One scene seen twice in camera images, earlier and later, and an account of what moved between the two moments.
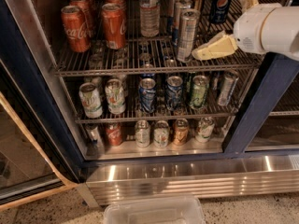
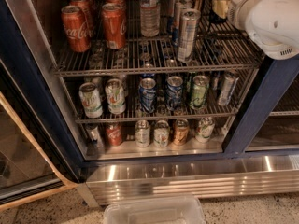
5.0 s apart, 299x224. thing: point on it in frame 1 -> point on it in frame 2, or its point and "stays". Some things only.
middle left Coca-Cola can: [82, 2] stays
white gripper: [249, 28] -> [239, 10]
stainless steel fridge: [105, 79] stays
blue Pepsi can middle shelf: [148, 95] stays
